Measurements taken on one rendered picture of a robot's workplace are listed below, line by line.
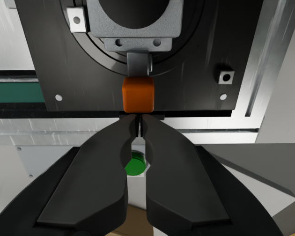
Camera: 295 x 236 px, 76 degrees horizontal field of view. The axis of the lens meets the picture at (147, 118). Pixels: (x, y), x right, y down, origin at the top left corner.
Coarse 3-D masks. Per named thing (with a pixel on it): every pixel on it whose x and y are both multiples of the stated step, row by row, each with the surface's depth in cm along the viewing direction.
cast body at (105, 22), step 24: (96, 0) 8; (120, 0) 7; (144, 0) 7; (168, 0) 8; (96, 24) 9; (120, 24) 8; (144, 24) 8; (168, 24) 9; (120, 48) 12; (144, 48) 12; (168, 48) 12
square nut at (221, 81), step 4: (220, 68) 21; (224, 68) 21; (228, 68) 21; (220, 72) 21; (224, 72) 21; (228, 72) 21; (232, 72) 21; (216, 76) 22; (220, 76) 21; (228, 76) 22; (232, 76) 21; (216, 80) 22; (220, 80) 21; (224, 80) 22; (228, 80) 21; (232, 80) 21
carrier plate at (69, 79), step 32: (32, 0) 18; (224, 0) 18; (256, 0) 18; (32, 32) 19; (64, 32) 19; (224, 32) 20; (64, 64) 21; (96, 64) 21; (192, 64) 21; (224, 64) 21; (64, 96) 23; (96, 96) 23; (160, 96) 23; (192, 96) 23; (224, 96) 23
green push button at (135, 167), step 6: (132, 156) 28; (138, 156) 28; (132, 162) 28; (138, 162) 28; (144, 162) 28; (126, 168) 29; (132, 168) 29; (138, 168) 29; (144, 168) 29; (132, 174) 29; (138, 174) 29
